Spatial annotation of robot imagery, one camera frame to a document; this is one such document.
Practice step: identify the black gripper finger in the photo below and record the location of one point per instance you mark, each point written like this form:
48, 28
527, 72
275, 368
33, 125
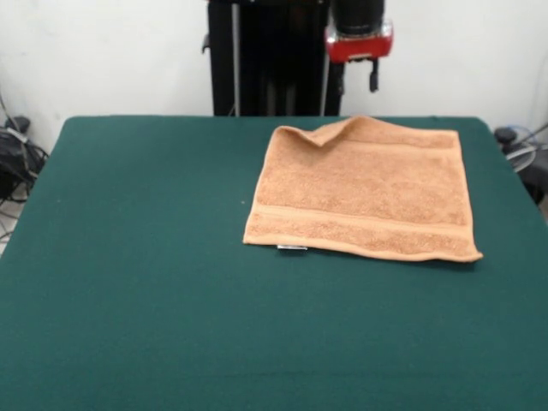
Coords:
373, 75
340, 77

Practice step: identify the black furniture frame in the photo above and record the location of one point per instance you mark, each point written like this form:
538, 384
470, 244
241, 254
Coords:
537, 182

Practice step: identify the dark green table cloth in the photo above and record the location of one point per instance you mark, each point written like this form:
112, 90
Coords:
128, 278

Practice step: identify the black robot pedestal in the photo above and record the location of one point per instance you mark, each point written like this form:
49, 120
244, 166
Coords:
278, 73

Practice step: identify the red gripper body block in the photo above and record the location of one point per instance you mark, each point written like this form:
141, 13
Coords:
359, 48

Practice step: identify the orange terry towel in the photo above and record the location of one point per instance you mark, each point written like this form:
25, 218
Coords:
364, 192

